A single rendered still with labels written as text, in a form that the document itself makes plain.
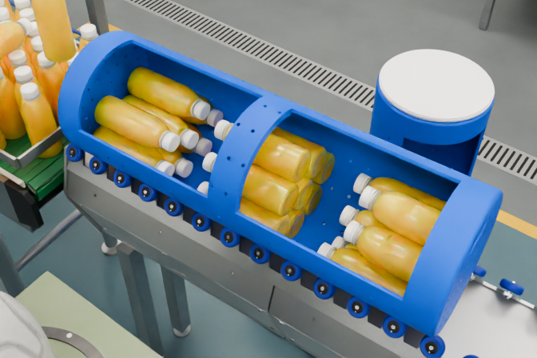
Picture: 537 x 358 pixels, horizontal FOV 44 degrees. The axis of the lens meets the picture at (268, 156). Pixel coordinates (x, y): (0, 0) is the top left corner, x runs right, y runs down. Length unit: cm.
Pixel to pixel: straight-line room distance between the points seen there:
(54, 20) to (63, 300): 60
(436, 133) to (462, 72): 20
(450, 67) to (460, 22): 215
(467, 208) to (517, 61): 259
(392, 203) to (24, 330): 62
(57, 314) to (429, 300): 62
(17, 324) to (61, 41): 77
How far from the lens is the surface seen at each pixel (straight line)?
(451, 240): 109
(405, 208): 117
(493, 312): 139
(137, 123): 140
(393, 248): 117
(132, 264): 185
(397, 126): 162
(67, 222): 235
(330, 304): 133
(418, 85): 166
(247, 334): 237
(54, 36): 152
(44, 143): 165
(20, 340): 92
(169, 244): 152
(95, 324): 118
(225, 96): 150
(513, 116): 331
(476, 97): 166
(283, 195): 124
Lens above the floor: 204
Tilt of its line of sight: 45 degrees down
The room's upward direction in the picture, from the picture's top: straight up
